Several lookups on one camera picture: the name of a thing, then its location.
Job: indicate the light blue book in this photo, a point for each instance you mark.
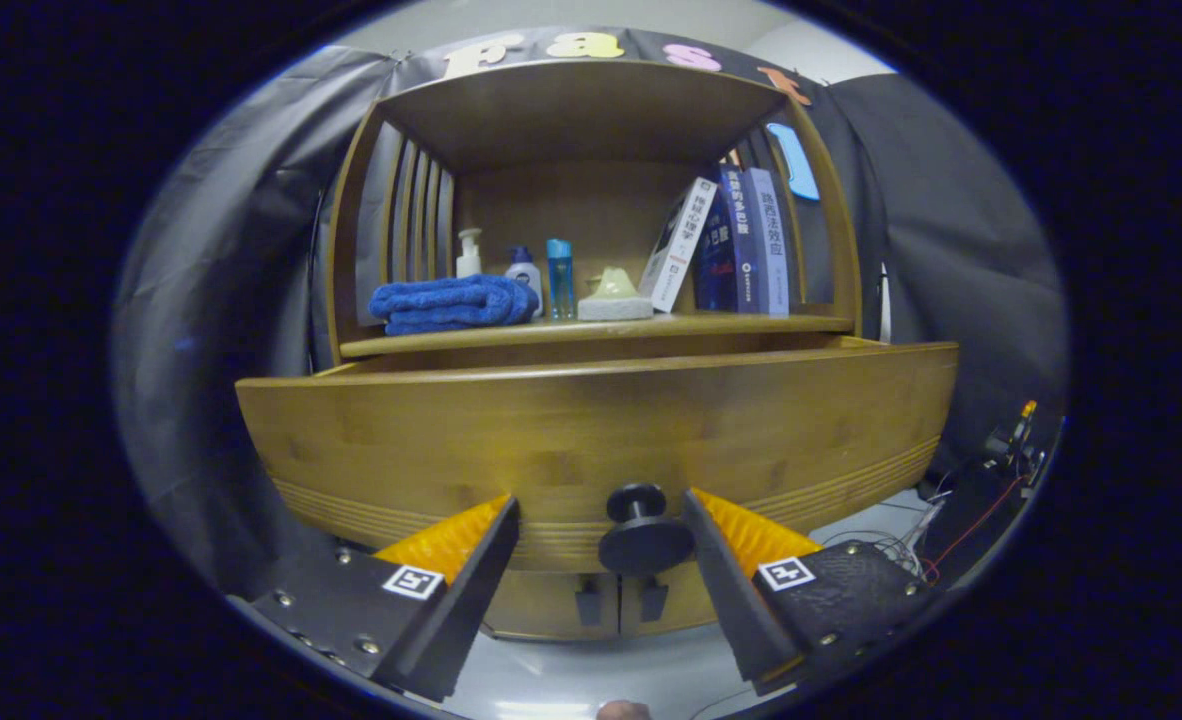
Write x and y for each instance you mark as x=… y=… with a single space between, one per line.
x=773 y=245

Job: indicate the cream lidded teacup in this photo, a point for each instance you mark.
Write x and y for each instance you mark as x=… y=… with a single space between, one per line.
x=615 y=283

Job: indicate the wooden countertop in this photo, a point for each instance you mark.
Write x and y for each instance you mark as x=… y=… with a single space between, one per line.
x=731 y=323

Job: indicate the wooden cabinet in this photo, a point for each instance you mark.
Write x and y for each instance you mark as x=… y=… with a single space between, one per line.
x=571 y=200

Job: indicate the dark blue book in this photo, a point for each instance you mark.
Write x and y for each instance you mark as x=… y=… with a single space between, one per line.
x=716 y=270

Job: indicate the white book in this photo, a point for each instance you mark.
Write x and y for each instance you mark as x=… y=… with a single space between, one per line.
x=679 y=245

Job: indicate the wooden drawer with black knob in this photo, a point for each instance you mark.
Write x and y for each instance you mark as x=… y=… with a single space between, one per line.
x=591 y=430

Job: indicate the black and orange equipment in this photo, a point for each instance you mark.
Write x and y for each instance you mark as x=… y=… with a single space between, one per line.
x=1016 y=440

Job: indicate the white pump bottle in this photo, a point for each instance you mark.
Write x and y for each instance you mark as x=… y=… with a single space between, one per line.
x=468 y=258

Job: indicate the blue folded towel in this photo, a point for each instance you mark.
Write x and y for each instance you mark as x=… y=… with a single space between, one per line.
x=451 y=303

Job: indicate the clear blue bottle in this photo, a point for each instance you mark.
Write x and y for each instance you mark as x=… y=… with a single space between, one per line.
x=560 y=285

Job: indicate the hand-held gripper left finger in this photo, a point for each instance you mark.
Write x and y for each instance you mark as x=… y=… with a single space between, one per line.
x=456 y=620

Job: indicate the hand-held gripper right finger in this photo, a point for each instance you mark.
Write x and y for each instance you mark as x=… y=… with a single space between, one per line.
x=731 y=600

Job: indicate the white bottle with blue cap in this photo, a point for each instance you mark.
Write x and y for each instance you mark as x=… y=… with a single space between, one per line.
x=524 y=272

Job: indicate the wooden cabinet door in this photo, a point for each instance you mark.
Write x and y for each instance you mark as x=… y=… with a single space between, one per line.
x=541 y=605
x=681 y=605

